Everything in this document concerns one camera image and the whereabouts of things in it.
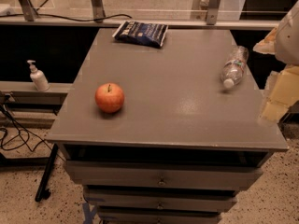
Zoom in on white pump dispenser bottle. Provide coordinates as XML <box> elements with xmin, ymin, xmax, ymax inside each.
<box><xmin>27</xmin><ymin>60</ymin><xmax>50</xmax><ymax>91</ymax></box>

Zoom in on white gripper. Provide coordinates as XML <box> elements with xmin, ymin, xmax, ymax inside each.
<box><xmin>253</xmin><ymin>2</ymin><xmax>299</xmax><ymax>126</ymax></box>

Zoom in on red apple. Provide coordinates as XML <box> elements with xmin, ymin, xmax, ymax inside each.
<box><xmin>94</xmin><ymin>83</ymin><xmax>124</xmax><ymax>113</ymax></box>

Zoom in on middle grey drawer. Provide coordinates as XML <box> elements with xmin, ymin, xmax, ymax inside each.
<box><xmin>83</xmin><ymin>189</ymin><xmax>236</xmax><ymax>213</ymax></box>

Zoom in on grey metal railing frame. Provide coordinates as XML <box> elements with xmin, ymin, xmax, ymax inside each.
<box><xmin>0</xmin><ymin>0</ymin><xmax>299</xmax><ymax>31</ymax></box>

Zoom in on clear plastic water bottle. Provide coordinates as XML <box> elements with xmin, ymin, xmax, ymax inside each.
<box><xmin>221</xmin><ymin>46</ymin><xmax>249</xmax><ymax>89</ymax></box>

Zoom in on black metal floor bar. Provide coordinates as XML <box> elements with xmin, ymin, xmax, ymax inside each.
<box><xmin>35</xmin><ymin>144</ymin><xmax>58</xmax><ymax>203</ymax></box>

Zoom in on grey drawer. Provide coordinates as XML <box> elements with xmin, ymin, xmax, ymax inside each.
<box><xmin>98</xmin><ymin>208</ymin><xmax>221</xmax><ymax>224</ymax></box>
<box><xmin>83</xmin><ymin>189</ymin><xmax>236</xmax><ymax>213</ymax></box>
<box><xmin>64</xmin><ymin>161</ymin><xmax>263</xmax><ymax>190</ymax></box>

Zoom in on black floor cables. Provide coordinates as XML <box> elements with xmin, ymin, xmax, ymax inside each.
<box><xmin>0</xmin><ymin>91</ymin><xmax>60</xmax><ymax>161</ymax></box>

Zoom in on dark blue chip bag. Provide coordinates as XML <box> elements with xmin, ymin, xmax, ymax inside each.
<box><xmin>112</xmin><ymin>21</ymin><xmax>168</xmax><ymax>49</ymax></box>

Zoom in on top grey drawer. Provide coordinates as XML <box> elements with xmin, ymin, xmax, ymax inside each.
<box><xmin>64</xmin><ymin>161</ymin><xmax>263</xmax><ymax>190</ymax></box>

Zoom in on bottom grey drawer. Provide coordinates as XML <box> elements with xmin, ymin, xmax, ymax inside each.
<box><xmin>98</xmin><ymin>208</ymin><xmax>221</xmax><ymax>224</ymax></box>

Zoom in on grey drawer cabinet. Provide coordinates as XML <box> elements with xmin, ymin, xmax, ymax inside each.
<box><xmin>45</xmin><ymin>27</ymin><xmax>290</xmax><ymax>224</ymax></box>

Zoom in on black cable on ledge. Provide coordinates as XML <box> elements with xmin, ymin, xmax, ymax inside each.
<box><xmin>0</xmin><ymin>12</ymin><xmax>134</xmax><ymax>22</ymax></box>

